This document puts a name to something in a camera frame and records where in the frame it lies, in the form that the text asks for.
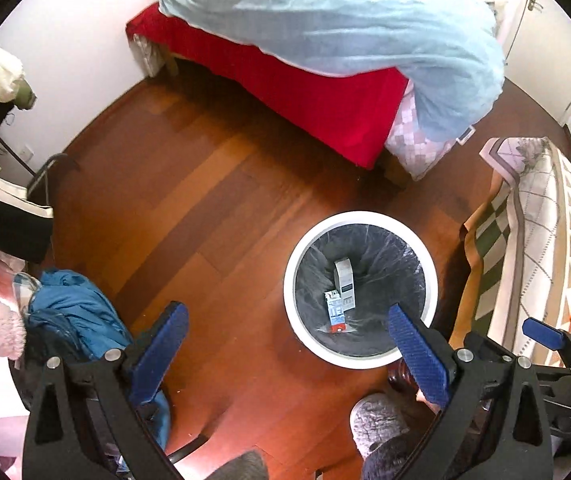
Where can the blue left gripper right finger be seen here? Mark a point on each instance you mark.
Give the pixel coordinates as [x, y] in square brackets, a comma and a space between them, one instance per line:
[426, 353]

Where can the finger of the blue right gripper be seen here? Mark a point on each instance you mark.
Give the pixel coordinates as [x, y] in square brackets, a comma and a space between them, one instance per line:
[547, 336]

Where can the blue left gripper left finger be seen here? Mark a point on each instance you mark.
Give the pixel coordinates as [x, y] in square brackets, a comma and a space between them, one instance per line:
[150, 355]

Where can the blue orange milk carton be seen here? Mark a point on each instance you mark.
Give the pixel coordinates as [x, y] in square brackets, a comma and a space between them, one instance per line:
[335, 307]

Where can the grey white carton box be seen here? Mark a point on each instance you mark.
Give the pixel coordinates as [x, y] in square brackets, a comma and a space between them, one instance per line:
[344, 283]

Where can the grey slipper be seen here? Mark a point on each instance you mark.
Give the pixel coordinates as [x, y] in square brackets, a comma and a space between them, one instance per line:
[374, 420]

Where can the checkered bed cover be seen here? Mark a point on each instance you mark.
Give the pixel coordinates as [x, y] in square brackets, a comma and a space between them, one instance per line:
[518, 246]

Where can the blue jacket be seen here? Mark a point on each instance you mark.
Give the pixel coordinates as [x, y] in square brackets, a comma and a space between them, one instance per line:
[65, 315]

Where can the black chair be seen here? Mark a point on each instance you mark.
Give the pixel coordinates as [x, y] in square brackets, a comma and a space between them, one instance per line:
[26, 227]

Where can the pink checkered mattress sheet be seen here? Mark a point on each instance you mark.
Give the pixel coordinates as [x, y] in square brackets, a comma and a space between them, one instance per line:
[408, 143]

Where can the red bed sheet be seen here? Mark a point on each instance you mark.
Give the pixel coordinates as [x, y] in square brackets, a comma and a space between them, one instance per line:
[352, 115]

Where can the light blue blanket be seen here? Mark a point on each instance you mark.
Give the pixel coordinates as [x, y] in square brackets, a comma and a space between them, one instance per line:
[448, 49]

